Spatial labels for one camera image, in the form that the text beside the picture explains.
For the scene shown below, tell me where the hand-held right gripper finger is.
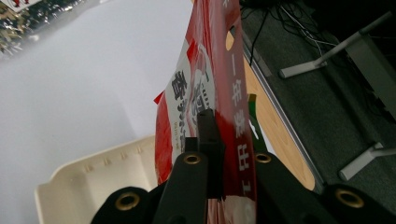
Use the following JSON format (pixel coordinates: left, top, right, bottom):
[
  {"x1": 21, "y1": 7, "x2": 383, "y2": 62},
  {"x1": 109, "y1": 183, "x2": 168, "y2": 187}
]
[{"x1": 185, "y1": 108, "x2": 226, "y2": 201}]

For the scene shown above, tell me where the green and cream packet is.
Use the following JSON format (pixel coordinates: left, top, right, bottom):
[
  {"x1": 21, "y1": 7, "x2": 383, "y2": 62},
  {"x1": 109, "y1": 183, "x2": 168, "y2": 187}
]
[{"x1": 247, "y1": 92, "x2": 269, "y2": 156}]

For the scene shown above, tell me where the red seasoning packet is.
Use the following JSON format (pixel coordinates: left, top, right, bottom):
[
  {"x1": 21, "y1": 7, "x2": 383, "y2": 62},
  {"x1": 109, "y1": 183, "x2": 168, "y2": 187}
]
[{"x1": 153, "y1": 0, "x2": 258, "y2": 224}]

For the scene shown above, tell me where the white divided plastic box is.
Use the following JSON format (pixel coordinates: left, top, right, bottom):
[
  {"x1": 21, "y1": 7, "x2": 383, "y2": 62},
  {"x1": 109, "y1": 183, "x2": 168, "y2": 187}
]
[{"x1": 34, "y1": 133, "x2": 161, "y2": 224}]

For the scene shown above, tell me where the clear dried seaweed packet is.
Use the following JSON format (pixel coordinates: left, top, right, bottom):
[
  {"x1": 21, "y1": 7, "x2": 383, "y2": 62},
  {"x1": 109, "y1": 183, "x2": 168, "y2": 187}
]
[{"x1": 0, "y1": 0, "x2": 92, "y2": 61}]

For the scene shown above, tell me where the white metal stand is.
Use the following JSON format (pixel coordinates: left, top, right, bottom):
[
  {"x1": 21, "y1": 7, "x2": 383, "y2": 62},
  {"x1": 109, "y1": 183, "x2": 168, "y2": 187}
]
[{"x1": 277, "y1": 11, "x2": 396, "y2": 182}]

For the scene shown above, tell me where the aluminium frame rail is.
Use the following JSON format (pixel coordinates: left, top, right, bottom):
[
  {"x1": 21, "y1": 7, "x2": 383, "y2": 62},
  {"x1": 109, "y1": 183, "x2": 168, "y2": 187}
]
[{"x1": 230, "y1": 27, "x2": 325, "y2": 194}]

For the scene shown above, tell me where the bundle of floor cables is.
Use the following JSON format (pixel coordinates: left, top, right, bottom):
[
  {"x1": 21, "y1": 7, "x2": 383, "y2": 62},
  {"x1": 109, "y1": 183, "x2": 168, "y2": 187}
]
[{"x1": 239, "y1": 0, "x2": 339, "y2": 59}]

